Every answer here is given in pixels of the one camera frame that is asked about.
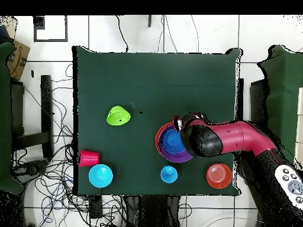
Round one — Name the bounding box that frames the dark blue bowl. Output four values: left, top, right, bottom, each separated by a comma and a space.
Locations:
162, 128, 186, 154

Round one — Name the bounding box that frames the wide orange bowl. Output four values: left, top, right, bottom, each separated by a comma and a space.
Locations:
155, 122, 176, 159

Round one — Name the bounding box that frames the purple bowl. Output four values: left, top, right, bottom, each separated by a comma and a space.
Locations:
157, 124, 194, 163

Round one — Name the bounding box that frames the light blue cup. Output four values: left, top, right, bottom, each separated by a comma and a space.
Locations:
160, 165, 179, 184

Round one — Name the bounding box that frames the small green bowl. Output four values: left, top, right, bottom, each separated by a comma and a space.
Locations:
106, 105, 131, 127

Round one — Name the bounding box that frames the light blue bowl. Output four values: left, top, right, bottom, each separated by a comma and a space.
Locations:
88, 164, 114, 189

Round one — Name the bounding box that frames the red cup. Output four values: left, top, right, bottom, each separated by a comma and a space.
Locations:
78, 150, 101, 168

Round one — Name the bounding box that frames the dark green tablecloth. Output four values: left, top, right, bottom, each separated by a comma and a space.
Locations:
72, 45, 242, 197

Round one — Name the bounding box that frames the deep orange bowl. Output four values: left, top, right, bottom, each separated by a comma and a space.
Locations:
206, 163, 233, 190

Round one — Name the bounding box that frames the black metal stand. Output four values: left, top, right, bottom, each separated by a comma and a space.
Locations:
235, 77, 269, 126
10, 74, 54, 158

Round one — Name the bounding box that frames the green cloth side table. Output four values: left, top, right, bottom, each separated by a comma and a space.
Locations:
0, 41, 24, 194
256, 44, 303, 166

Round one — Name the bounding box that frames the black box on floor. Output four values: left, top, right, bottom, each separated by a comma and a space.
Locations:
89, 194, 103, 219

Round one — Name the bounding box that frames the grey machine base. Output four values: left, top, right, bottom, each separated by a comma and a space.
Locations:
11, 160, 49, 183

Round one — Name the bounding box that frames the cardboard box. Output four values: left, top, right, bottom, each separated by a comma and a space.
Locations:
7, 40, 31, 81

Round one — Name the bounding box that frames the black cable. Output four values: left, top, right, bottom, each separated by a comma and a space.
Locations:
115, 15, 129, 53

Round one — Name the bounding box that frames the tangle of black cables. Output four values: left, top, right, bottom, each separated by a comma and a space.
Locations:
10, 63, 133, 227

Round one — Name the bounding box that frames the black square frame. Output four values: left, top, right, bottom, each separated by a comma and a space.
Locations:
33, 15, 69, 43

